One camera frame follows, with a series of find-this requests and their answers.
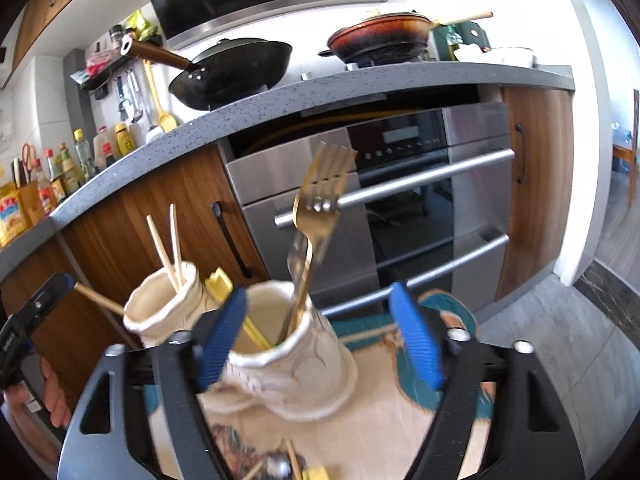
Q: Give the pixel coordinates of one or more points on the green yellow packet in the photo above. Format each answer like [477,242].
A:
[137,25]

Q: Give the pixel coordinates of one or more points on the white bowl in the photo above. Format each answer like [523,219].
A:
[500,55]

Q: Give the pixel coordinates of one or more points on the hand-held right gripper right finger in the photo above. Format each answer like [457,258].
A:
[415,335]

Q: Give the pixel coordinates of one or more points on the printed table mat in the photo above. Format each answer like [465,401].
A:
[380,435]

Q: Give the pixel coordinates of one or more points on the red packet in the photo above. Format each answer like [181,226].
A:
[97,60]

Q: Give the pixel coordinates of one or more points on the white ceramic saucer tray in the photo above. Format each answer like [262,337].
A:
[300,414]

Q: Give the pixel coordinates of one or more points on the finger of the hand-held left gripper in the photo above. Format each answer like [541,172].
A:
[52,290]

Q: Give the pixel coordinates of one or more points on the hanging silver kitchen tools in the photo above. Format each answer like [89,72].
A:
[129,102]

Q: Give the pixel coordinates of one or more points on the spice jar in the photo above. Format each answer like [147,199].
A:
[116,35]

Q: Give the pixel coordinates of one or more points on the wooden knife block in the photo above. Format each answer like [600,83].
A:
[29,195]

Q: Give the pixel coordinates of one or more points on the yellow training chopstick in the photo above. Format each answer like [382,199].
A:
[316,474]
[218,285]

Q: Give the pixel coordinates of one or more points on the wooden upper cabinet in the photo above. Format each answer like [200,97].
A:
[50,0]

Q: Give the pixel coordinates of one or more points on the floral ceramic utensil holder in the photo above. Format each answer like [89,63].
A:
[310,360]

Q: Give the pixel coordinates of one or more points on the silver fork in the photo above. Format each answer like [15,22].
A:
[296,260]

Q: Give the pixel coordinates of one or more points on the red frying pan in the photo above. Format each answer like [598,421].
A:
[380,35]

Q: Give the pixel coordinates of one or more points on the clear oil bottle yellow cap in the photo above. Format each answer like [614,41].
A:
[84,155]

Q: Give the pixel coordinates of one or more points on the glass bottle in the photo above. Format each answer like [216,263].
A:
[452,42]

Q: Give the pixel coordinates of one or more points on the large yellow jar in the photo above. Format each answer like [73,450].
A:
[10,215]

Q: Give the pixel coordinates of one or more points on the yellow squeeze bottle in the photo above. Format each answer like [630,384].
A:
[124,139]

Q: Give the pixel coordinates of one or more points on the person's left hand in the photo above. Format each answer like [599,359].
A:
[52,395]

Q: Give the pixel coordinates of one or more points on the dark sauce bottle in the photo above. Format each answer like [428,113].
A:
[52,175]

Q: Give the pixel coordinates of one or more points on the yellow slotted spatula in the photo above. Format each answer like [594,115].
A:
[167,121]

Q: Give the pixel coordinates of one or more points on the grey speckled kitchen countertop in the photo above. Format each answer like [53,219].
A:
[350,85]

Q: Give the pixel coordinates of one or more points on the green label sauce bottle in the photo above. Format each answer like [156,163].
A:
[67,172]

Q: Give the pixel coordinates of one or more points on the wooden cabinet door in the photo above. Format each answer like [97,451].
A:
[545,160]
[90,340]
[150,195]

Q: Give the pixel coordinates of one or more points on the red label sauce bottle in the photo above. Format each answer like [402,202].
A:
[44,196]

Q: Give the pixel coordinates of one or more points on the gold fork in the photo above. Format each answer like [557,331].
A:
[310,210]

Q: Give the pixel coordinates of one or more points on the white wall socket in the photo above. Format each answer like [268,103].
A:
[5,135]

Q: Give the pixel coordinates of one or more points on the white jug red cap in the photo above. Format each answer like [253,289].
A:
[104,145]

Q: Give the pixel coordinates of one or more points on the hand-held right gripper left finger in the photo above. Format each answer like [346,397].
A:
[227,335]

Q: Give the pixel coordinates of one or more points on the black wall rack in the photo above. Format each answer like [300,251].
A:
[100,77]

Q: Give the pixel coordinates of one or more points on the stainless steel built-in oven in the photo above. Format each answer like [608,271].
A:
[280,175]

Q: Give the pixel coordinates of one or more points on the wooden dining chair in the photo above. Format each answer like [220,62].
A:
[635,160]

